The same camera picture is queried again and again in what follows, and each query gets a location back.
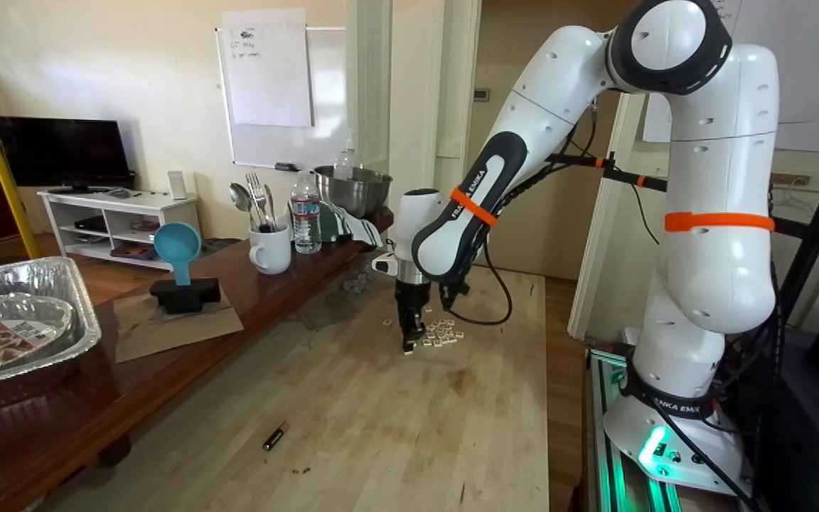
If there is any white shelf unit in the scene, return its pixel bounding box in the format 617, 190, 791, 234
38, 190, 199, 270

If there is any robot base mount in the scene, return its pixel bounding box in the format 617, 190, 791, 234
586, 350, 762, 512

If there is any stainless steel mixing bowl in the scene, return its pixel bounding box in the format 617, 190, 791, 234
330, 168, 390, 217

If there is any white ceramic mug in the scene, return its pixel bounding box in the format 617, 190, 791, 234
250, 224, 290, 276

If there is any black television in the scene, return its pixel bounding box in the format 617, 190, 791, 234
0, 116, 132, 190

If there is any clear plastic water bottle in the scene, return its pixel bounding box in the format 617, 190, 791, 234
290, 176, 320, 253

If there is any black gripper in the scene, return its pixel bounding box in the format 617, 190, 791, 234
395, 281, 430, 344

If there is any blue scoop on black base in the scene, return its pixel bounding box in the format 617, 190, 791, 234
151, 223, 218, 313

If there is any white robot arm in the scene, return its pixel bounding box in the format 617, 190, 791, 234
407, 0, 778, 419

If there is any green striped dish towel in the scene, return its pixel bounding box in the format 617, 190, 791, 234
320, 203, 383, 249

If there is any white whiteboard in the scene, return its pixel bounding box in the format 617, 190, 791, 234
215, 10, 348, 170

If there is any aluminium foil tray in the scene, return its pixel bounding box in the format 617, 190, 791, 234
0, 256, 102, 385

